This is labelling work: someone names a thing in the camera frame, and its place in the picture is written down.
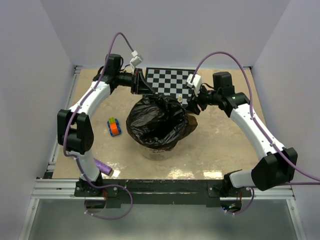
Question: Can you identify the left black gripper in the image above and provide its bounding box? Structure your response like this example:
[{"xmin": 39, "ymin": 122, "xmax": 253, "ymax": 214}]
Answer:
[{"xmin": 116, "ymin": 68, "xmax": 156, "ymax": 95}]

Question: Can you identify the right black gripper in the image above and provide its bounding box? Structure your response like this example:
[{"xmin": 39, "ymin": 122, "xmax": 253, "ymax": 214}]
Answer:
[{"xmin": 186, "ymin": 82, "xmax": 222, "ymax": 115}]

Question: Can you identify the black trash bag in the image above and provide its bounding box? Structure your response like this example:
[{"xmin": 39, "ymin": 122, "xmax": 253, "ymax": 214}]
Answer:
[{"xmin": 126, "ymin": 94, "xmax": 198, "ymax": 151}]

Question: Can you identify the beige round trash bin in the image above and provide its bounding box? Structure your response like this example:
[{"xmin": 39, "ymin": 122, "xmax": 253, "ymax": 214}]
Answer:
[{"xmin": 135, "ymin": 143, "xmax": 175, "ymax": 161}]

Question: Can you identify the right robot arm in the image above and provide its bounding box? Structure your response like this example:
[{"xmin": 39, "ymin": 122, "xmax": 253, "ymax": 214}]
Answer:
[{"xmin": 186, "ymin": 71, "xmax": 298, "ymax": 197}]

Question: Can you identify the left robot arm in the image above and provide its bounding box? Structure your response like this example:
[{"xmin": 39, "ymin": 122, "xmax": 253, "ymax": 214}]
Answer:
[{"xmin": 57, "ymin": 50, "xmax": 155, "ymax": 196}]

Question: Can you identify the white chess piece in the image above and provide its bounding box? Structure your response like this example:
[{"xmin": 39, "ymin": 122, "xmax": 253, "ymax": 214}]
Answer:
[{"xmin": 177, "ymin": 94, "xmax": 183, "ymax": 103}]

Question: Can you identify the black white chessboard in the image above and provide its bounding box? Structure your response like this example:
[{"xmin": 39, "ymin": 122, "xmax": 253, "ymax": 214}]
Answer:
[{"xmin": 145, "ymin": 67, "xmax": 195, "ymax": 108}]

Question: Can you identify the colourful toy block car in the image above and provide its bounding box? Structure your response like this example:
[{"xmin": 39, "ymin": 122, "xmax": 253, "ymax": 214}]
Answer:
[{"xmin": 107, "ymin": 117, "xmax": 122, "ymax": 137}]

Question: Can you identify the purple glitter microphone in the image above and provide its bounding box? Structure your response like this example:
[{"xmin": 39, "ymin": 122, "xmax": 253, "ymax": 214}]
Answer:
[{"xmin": 94, "ymin": 158, "xmax": 114, "ymax": 176}]

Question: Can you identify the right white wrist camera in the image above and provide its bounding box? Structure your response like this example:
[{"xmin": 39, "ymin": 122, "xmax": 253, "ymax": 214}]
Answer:
[{"xmin": 186, "ymin": 74, "xmax": 202, "ymax": 97}]

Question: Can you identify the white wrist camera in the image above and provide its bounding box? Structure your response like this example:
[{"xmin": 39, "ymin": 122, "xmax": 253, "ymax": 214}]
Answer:
[
  {"xmin": 129, "ymin": 50, "xmax": 144, "ymax": 73},
  {"xmin": 186, "ymin": 74, "xmax": 202, "ymax": 97}
]

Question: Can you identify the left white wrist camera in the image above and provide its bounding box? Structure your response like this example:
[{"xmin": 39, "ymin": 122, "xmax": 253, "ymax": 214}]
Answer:
[{"xmin": 129, "ymin": 50, "xmax": 144, "ymax": 73}]

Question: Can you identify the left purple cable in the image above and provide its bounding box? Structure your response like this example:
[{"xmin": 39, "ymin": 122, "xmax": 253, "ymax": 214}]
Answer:
[{"xmin": 61, "ymin": 32, "xmax": 135, "ymax": 221}]

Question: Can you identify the purple cable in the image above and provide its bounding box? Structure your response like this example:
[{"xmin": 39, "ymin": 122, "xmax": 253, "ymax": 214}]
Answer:
[
  {"xmin": 191, "ymin": 51, "xmax": 320, "ymax": 216},
  {"xmin": 61, "ymin": 32, "xmax": 135, "ymax": 221}
]

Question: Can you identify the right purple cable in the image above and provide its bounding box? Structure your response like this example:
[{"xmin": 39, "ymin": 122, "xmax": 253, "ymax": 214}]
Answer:
[{"xmin": 191, "ymin": 51, "xmax": 320, "ymax": 216}]

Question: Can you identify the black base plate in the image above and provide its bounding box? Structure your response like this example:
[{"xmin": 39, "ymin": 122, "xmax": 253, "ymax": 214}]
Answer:
[{"xmin": 74, "ymin": 179, "xmax": 252, "ymax": 209}]

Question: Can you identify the aluminium left rail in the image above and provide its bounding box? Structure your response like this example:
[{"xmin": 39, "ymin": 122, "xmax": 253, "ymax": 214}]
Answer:
[{"xmin": 43, "ymin": 65, "xmax": 82, "ymax": 179}]

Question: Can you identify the aluminium rail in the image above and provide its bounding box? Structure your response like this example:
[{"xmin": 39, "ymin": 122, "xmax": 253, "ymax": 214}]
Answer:
[
  {"xmin": 31, "ymin": 179, "xmax": 295, "ymax": 200},
  {"xmin": 43, "ymin": 65, "xmax": 82, "ymax": 179}
]

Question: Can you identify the aluminium front rail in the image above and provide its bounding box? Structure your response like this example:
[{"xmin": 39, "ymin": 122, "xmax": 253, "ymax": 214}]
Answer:
[{"xmin": 31, "ymin": 179, "xmax": 295, "ymax": 200}]

